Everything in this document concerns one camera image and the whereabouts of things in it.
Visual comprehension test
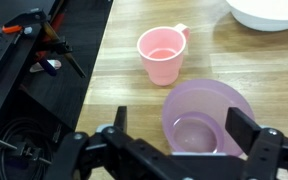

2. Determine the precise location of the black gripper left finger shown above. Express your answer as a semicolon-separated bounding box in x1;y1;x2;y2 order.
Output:
43;105;185;180

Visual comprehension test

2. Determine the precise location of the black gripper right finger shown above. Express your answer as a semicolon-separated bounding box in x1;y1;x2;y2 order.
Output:
225;107;288;180

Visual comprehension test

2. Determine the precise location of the translucent purple plastic cup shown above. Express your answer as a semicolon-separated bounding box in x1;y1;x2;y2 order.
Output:
161;78;256;158

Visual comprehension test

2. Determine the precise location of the white bowl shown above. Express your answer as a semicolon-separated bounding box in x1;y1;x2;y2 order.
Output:
225;0;288;33

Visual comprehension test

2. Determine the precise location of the black orange bar clamp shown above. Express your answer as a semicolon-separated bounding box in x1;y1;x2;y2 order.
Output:
2;8;87;79
0;134;53;166

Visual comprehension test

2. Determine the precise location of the white oblong object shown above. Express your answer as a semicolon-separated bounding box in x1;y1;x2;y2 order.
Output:
28;59;62;74

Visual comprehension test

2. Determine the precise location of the pink plastic cup with handle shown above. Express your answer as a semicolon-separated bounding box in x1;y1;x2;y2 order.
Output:
136;23;191;87

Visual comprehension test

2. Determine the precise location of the coiled black cable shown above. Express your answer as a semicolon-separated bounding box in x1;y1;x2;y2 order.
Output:
0;116;53;180

